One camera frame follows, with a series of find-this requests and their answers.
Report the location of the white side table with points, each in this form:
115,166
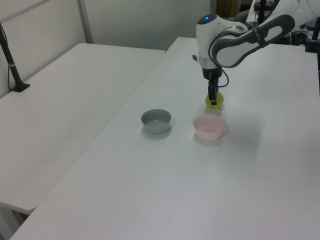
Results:
62,112

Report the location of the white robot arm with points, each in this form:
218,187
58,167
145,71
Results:
240,42

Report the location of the black keyboard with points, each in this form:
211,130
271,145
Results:
311,24

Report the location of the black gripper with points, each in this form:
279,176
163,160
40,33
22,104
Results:
212,73

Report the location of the green pear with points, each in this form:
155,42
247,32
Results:
220,100

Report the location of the pink bowl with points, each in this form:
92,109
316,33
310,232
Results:
209,127

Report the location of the black clamp stand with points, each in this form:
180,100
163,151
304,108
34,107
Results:
313,40

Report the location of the yellow cabinet panel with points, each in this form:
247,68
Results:
225,8

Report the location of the grey partition frame post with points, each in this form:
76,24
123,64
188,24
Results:
86,21

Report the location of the black camera stand pole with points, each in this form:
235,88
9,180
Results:
10,63

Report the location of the grey bowl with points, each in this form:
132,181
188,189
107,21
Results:
156,121

